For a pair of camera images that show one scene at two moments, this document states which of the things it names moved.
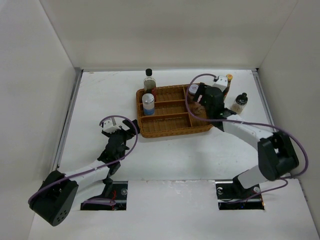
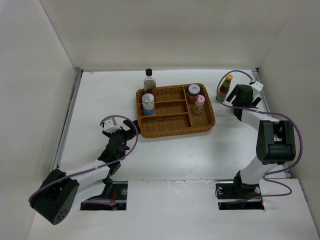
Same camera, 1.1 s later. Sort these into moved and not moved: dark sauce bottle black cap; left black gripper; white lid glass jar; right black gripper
Moved: right black gripper
Not moved: white lid glass jar; dark sauce bottle black cap; left black gripper
